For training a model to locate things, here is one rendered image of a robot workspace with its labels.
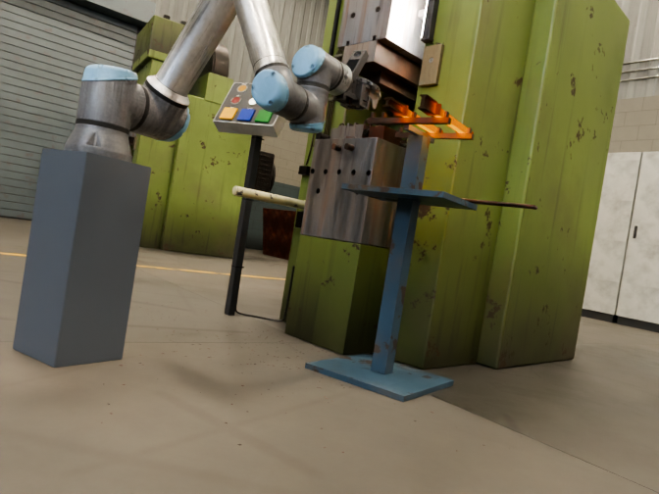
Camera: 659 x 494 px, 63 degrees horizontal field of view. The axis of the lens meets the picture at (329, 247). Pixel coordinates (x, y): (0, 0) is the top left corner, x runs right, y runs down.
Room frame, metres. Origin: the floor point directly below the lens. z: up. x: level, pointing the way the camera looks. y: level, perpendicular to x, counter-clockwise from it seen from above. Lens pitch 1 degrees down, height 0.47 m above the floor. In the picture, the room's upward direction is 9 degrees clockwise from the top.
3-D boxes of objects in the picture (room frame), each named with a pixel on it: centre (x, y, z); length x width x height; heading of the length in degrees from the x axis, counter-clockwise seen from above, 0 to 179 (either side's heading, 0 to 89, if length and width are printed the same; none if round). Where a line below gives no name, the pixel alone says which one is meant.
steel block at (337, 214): (2.55, -0.19, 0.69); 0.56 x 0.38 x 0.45; 135
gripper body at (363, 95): (1.58, 0.01, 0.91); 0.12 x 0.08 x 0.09; 144
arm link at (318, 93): (1.43, 0.12, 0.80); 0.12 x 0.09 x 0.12; 148
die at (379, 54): (2.58, -0.14, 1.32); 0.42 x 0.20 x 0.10; 135
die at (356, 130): (2.58, -0.14, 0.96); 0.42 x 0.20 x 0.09; 135
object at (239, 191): (2.61, 0.32, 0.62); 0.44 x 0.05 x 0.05; 135
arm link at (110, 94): (1.62, 0.72, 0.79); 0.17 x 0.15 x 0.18; 148
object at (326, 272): (2.55, -0.19, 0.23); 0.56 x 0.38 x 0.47; 135
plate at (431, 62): (2.30, -0.31, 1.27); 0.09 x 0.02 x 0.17; 45
